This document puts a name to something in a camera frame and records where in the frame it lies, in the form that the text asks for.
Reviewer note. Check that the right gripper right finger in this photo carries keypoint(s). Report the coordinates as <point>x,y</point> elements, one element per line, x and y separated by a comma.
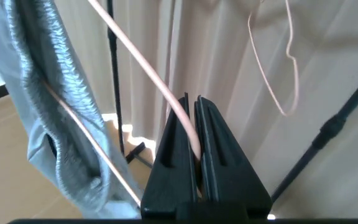
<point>235,193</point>

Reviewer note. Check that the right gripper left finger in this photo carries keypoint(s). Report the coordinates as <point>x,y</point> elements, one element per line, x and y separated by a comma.
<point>166,193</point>

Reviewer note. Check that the pink clothes hanger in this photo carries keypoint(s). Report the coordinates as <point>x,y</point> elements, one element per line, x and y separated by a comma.
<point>297,81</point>
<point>135,53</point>

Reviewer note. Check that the pale grey shorts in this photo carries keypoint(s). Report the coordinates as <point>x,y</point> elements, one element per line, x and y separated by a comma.
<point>42,37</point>

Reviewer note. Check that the black clothes rack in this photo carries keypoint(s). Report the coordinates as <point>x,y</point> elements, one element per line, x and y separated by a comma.
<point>331,127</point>

